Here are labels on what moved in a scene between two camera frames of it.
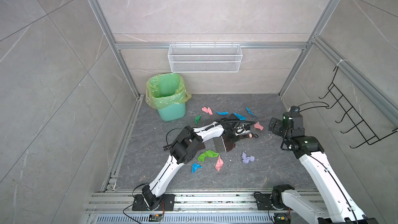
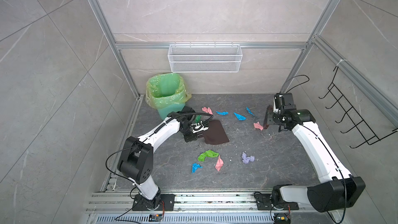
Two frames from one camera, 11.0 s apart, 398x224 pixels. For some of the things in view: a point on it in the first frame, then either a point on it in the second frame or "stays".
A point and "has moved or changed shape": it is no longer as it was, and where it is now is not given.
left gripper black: (232, 138) to (195, 135)
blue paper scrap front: (195, 166) stays
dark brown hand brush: (226, 142) to (266, 124)
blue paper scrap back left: (224, 113) stays
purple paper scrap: (246, 159) stays
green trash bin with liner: (168, 94) stays
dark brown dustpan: (168, 147) has moved or changed shape
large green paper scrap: (208, 153) stays
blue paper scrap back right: (249, 111) stays
